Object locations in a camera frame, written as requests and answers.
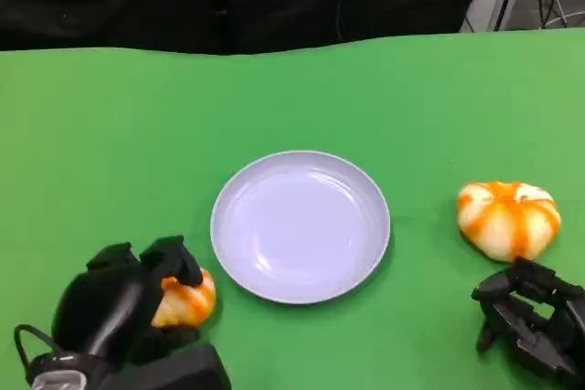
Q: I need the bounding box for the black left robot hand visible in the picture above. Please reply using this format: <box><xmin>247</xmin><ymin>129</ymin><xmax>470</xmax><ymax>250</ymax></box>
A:
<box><xmin>50</xmin><ymin>235</ymin><xmax>205</xmax><ymax>366</ymax></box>

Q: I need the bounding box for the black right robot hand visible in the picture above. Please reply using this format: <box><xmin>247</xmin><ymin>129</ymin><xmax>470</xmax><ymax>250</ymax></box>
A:
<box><xmin>470</xmin><ymin>256</ymin><xmax>585</xmax><ymax>390</ymax></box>

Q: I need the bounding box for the orange and white bread roll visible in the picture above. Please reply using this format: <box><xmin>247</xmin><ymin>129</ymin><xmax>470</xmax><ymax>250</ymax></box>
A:
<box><xmin>150</xmin><ymin>269</ymin><xmax>218</xmax><ymax>330</ymax></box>
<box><xmin>456</xmin><ymin>181</ymin><xmax>562</xmax><ymax>265</ymax></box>

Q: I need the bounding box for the lilac plate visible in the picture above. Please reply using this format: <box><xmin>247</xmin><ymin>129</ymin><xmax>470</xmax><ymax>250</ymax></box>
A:
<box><xmin>209</xmin><ymin>150</ymin><xmax>393</xmax><ymax>305</ymax></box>

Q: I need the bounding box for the green table cloth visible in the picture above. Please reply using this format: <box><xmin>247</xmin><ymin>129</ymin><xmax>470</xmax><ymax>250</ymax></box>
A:
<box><xmin>0</xmin><ymin>27</ymin><xmax>585</xmax><ymax>390</ymax></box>

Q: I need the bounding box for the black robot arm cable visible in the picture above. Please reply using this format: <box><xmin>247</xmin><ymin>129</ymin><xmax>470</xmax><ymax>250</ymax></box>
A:
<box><xmin>13</xmin><ymin>323</ymin><xmax>63</xmax><ymax>386</ymax></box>

